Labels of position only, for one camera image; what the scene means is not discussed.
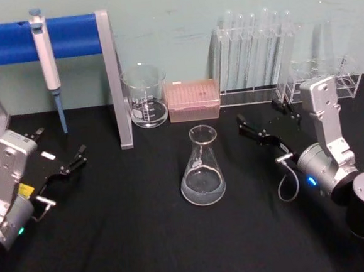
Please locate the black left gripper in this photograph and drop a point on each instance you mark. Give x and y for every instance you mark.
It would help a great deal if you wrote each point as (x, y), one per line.
(42, 167)

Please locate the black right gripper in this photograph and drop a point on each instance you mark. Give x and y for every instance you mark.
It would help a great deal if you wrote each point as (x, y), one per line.
(280, 145)

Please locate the tall clear test tube rack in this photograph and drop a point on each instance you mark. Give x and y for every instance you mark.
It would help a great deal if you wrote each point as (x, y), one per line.
(253, 86)

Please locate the clear glass test tube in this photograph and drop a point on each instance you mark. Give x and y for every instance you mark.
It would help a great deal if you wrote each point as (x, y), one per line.
(276, 43)
(252, 45)
(266, 41)
(230, 44)
(286, 42)
(241, 46)

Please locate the pink pipette tip box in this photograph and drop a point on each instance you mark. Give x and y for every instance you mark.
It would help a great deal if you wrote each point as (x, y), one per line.
(193, 100)

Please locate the white pipette with blue tip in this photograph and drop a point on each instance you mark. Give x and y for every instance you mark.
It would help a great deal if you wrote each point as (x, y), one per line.
(47, 64)

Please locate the low clear acrylic rack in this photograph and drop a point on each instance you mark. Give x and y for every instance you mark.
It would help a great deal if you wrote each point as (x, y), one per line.
(345, 82)

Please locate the clear glass conical flask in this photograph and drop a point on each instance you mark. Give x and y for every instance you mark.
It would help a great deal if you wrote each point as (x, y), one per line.
(202, 178)

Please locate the clear glass beaker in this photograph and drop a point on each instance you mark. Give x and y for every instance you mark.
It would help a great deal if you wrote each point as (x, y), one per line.
(147, 94)

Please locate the blue and grey pipette stand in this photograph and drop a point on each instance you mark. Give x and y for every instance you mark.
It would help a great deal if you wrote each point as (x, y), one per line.
(67, 38)

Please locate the black table cloth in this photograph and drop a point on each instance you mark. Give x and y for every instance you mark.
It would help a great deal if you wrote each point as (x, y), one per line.
(139, 240)

